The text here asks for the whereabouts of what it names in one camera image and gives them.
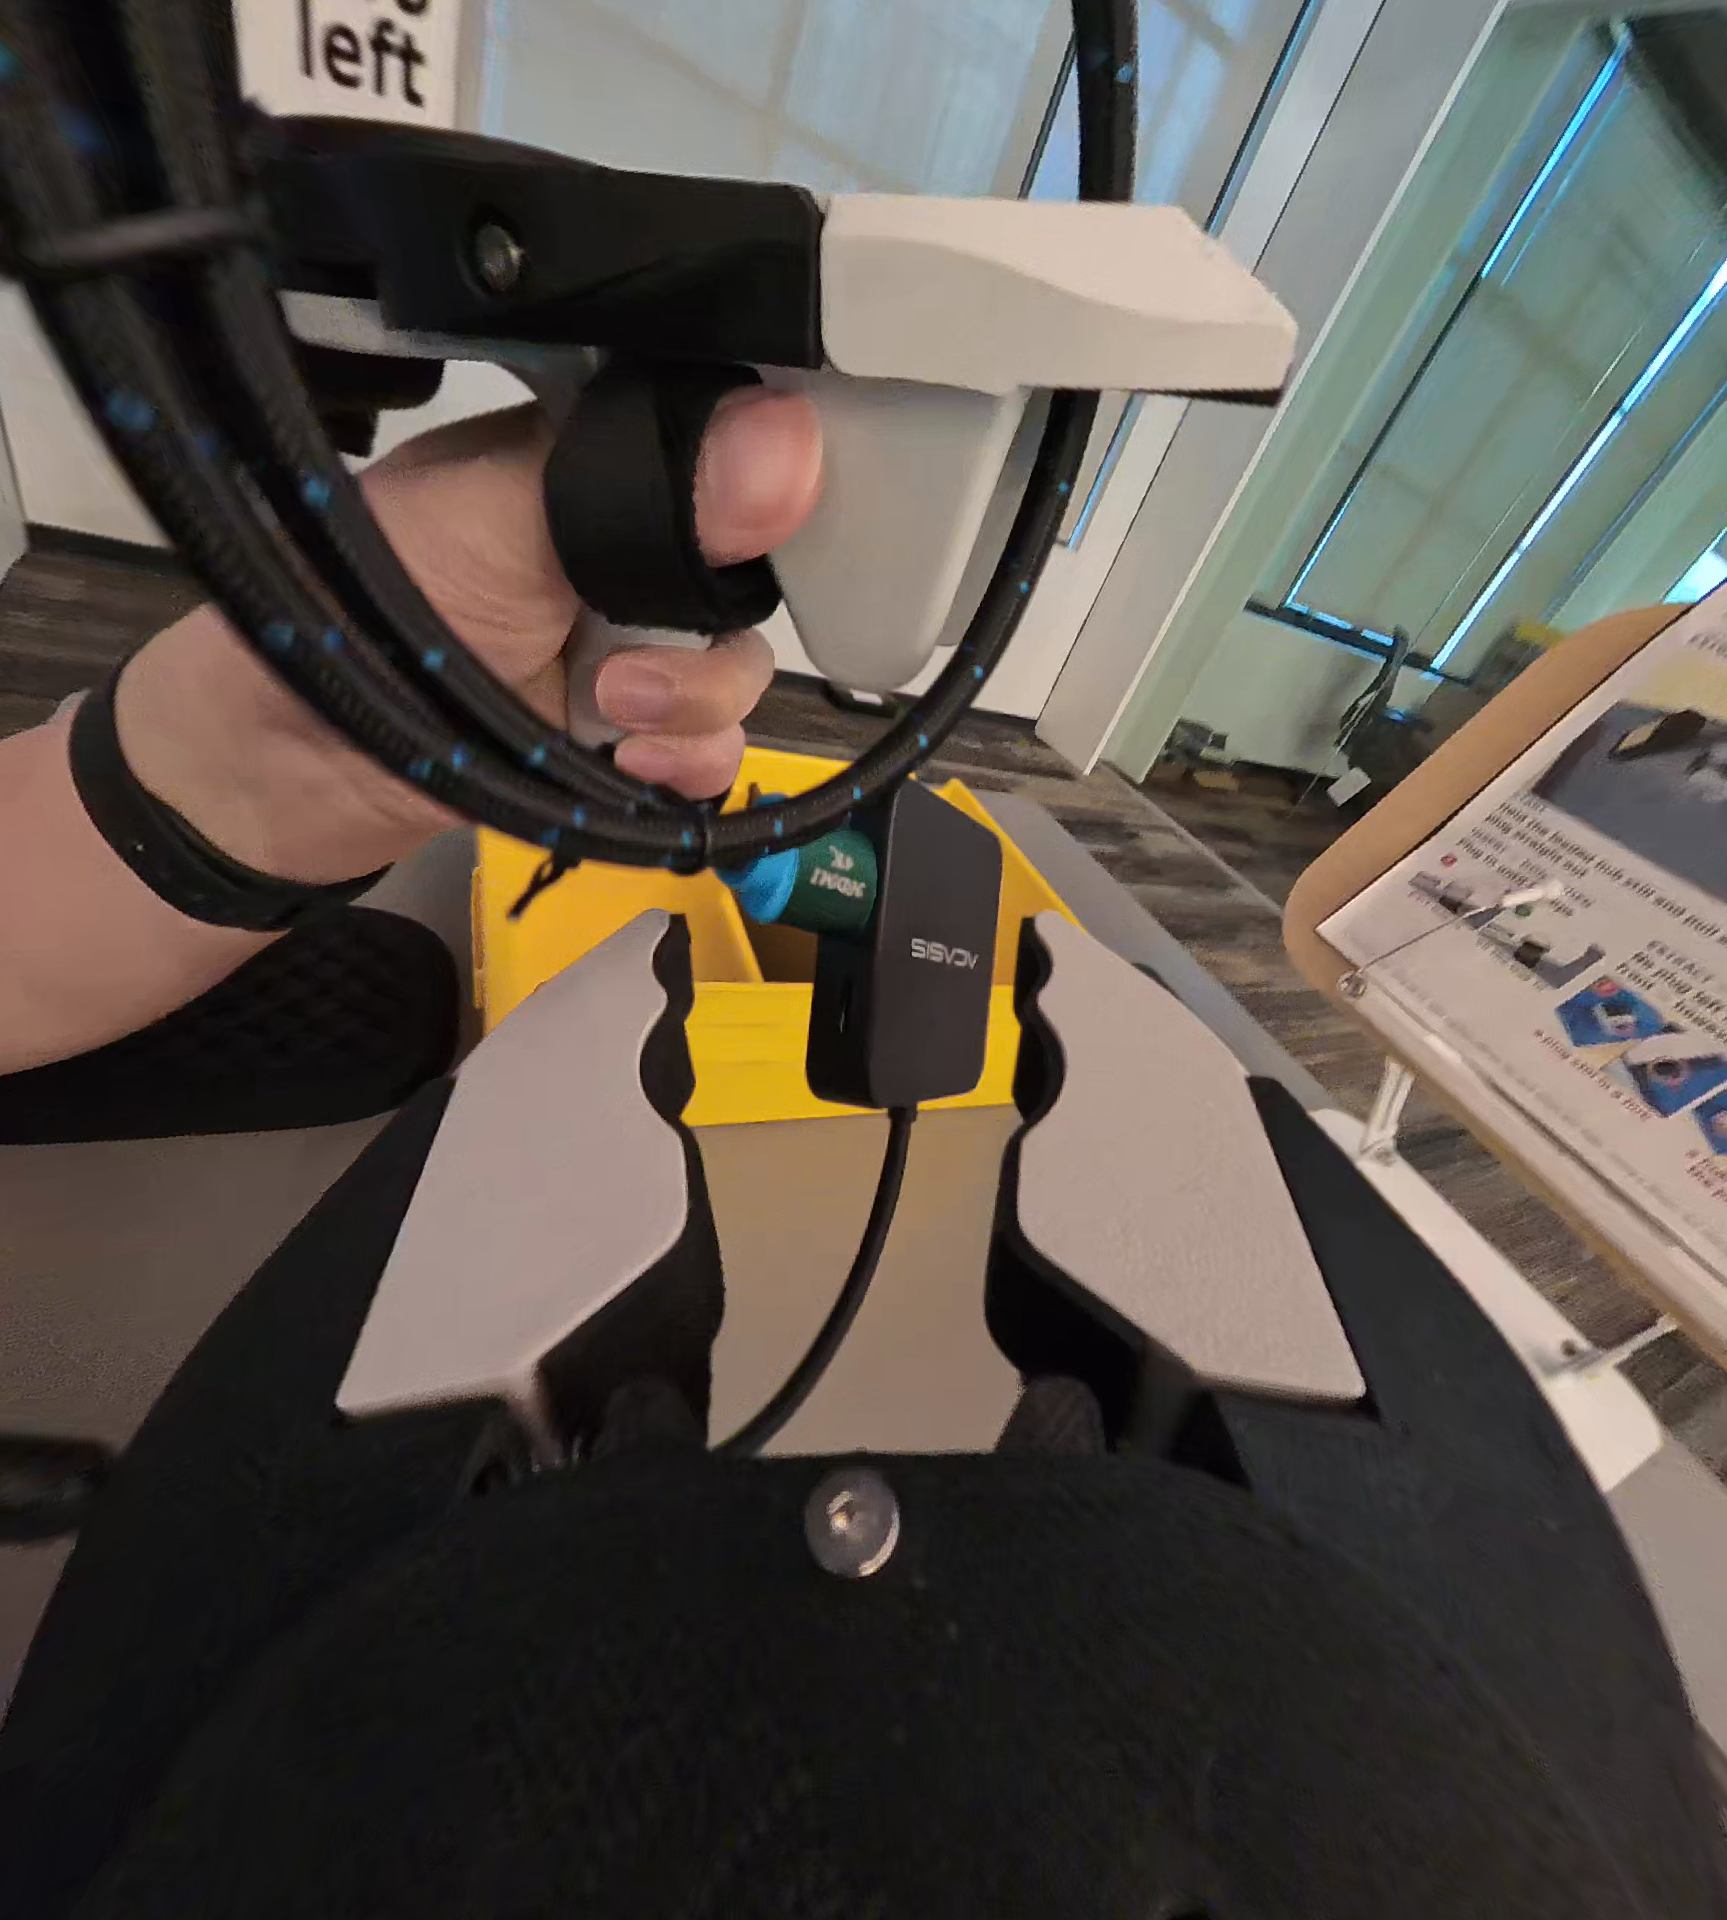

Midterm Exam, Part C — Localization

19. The white stand base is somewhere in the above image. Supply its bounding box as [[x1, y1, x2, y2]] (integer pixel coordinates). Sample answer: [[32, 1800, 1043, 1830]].
[[1314, 1112, 1662, 1495]]

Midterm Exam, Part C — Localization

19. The person's left hand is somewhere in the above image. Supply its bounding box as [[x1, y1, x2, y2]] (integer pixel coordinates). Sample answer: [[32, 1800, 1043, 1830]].
[[203, 384, 832, 860]]

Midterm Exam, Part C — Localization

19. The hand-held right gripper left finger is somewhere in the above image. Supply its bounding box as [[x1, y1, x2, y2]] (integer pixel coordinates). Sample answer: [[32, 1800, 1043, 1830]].
[[340, 917, 722, 1435]]

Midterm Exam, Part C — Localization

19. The black wristband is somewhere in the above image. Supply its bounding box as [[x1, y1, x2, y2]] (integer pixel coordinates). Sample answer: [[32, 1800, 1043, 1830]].
[[69, 674, 385, 935]]

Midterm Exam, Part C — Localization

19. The black braided cable green plug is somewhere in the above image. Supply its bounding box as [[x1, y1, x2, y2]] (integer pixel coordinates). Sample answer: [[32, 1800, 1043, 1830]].
[[0, 0, 1141, 940]]

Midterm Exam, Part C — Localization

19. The instruction sheet on wooden board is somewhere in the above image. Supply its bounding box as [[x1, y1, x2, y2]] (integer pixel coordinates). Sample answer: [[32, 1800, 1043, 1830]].
[[1284, 510, 1727, 1460]]

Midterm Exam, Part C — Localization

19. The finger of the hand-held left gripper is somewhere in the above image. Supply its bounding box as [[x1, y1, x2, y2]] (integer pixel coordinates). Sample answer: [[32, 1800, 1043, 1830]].
[[774, 194, 1303, 651]]

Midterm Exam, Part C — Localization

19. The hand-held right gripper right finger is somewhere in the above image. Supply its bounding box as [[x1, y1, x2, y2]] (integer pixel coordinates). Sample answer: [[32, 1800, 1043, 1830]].
[[990, 917, 1377, 1413]]

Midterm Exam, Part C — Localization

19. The yellow plastic bin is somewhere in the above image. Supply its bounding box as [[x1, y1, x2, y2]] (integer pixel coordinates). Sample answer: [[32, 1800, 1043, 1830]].
[[475, 749, 1075, 1130]]

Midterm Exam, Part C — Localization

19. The thin black hub cable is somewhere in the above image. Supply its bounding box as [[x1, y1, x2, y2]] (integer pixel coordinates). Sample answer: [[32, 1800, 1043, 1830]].
[[699, 1098, 925, 1460]]

